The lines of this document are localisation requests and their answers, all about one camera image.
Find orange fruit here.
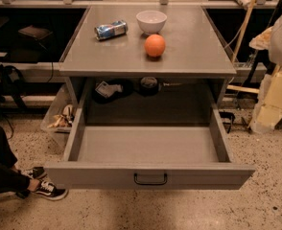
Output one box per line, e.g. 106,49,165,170
144,34,166,58

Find grey open top drawer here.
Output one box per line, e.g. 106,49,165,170
45,109,255,190

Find black tape roll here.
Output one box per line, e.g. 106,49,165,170
139,77,160,96

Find white paper packet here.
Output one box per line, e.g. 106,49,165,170
95,81,123,98

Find grey cabinet table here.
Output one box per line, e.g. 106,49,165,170
59,4,238,127

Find clear plastic bin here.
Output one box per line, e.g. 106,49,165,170
40,84,75,148

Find blue crushed soda can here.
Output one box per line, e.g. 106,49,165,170
94,20,129,41

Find white ceramic bowl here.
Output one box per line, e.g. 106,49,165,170
136,11,167,35

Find black sneaker far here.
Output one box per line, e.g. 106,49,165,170
21,167,47,179

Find black sneaker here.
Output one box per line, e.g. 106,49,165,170
34,181,68,200
21,167,47,179

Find dark notebook on shelf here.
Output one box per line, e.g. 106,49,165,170
18,25,52,40

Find black sneaker near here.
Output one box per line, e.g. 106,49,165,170
34,181,68,200

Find person's legs black trousers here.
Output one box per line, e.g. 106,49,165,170
0,127,39,194

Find black drawer handle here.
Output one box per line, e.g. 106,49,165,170
133,173,168,186

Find wooden stick frame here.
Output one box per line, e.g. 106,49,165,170
226,0,264,96

